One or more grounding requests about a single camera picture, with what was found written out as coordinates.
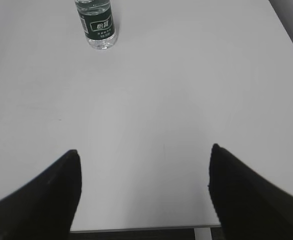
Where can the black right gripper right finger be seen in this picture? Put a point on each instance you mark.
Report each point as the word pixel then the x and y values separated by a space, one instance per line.
pixel 248 206

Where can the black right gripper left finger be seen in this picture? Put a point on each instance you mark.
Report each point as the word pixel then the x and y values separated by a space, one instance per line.
pixel 44 208

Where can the clear green-label water bottle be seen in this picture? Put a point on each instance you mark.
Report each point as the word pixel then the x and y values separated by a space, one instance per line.
pixel 97 21

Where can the white table leg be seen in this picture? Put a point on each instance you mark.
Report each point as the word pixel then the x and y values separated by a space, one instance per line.
pixel 202 233

